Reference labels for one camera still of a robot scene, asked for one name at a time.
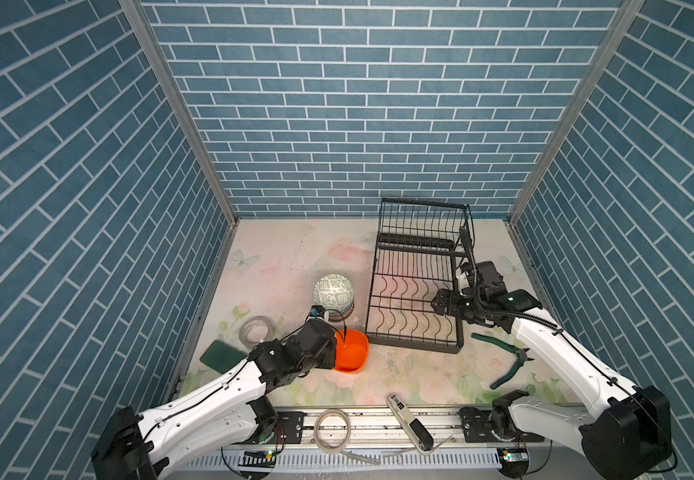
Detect aluminium corner post right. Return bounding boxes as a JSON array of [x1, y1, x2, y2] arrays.
[[506, 0, 645, 229]]

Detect green patterned ceramic bowl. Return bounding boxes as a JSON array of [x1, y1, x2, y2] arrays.
[[313, 273, 355, 312]]

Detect aluminium corner post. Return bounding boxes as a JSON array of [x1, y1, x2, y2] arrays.
[[119, 0, 238, 229], [506, 0, 645, 229]]

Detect orange plastic bowl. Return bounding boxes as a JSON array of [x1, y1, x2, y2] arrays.
[[334, 329, 369, 374]]

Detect dark green sponge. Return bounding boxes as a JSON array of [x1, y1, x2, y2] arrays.
[[199, 340, 247, 374]]

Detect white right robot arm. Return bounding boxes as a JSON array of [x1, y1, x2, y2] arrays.
[[431, 262, 678, 479]]

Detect aluminium corner post left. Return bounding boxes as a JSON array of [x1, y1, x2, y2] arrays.
[[119, 0, 238, 229]]

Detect black wire dish rack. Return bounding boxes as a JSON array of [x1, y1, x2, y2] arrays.
[[364, 198, 473, 354]]

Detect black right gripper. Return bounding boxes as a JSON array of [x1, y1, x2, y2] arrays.
[[428, 285, 485, 323]]

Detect black silver handheld scanner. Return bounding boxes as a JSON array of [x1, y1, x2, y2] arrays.
[[387, 394, 434, 453]]

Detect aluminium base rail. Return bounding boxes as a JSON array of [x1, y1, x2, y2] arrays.
[[142, 404, 624, 475]]

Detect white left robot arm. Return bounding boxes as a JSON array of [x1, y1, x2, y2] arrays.
[[90, 318, 337, 479]]

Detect grey dotted ceramic bowl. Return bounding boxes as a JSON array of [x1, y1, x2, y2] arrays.
[[325, 302, 355, 323]]

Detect coiled clear cable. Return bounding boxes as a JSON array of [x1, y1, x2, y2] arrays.
[[312, 408, 352, 452]]

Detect green handled pliers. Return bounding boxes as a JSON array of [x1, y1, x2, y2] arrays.
[[470, 333, 533, 390]]

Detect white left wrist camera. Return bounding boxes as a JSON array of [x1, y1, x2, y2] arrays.
[[307, 305, 329, 321]]

